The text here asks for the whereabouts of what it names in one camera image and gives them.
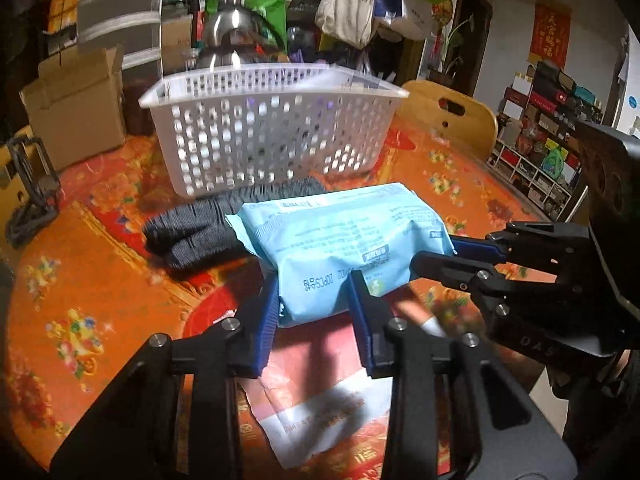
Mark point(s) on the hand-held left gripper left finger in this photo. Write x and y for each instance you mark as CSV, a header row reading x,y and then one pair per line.
x,y
262,330

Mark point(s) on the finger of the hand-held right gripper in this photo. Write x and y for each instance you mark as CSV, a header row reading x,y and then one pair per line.
x,y
475,250
440,267

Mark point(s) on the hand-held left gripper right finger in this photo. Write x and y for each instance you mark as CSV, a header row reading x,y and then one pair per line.
x,y
362,320

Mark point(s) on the light blue wet wipes pack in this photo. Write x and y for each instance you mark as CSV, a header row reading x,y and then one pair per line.
x,y
325,240

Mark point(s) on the grey knit gloves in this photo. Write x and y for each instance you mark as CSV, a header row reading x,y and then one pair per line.
x,y
200,230

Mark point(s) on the white perforated plastic basket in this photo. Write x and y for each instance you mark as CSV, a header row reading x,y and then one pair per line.
x,y
250,150

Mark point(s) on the cluttered storage shelf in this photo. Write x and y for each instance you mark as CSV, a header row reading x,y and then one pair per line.
x,y
540,160

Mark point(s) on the white and pink paper packet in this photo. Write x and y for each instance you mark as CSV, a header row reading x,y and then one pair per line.
x,y
320,410

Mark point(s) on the red floral tablecloth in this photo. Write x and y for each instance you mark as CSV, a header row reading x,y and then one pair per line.
x,y
100,270

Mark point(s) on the potted green plant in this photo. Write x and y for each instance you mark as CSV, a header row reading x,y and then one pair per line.
x,y
452,45

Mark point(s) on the white and blue tote bag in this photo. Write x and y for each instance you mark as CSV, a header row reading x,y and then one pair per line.
x,y
410,15

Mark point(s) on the black phone stand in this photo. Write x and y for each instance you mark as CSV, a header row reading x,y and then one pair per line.
x,y
30,220

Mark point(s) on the beige canvas tote bag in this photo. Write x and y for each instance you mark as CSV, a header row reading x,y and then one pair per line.
x,y
345,10

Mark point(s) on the open cardboard box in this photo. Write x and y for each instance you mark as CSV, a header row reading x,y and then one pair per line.
x,y
75,110

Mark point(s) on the stainless steel kettle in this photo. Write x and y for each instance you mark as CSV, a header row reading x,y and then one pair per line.
x,y
225,30

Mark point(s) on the green printed shopping bag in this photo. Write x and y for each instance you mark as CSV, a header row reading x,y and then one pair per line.
x,y
270,5

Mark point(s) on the stack of grey storage containers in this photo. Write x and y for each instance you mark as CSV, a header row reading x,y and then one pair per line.
x,y
120,25

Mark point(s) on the red wall hanging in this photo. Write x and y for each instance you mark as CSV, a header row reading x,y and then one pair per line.
x,y
550,35

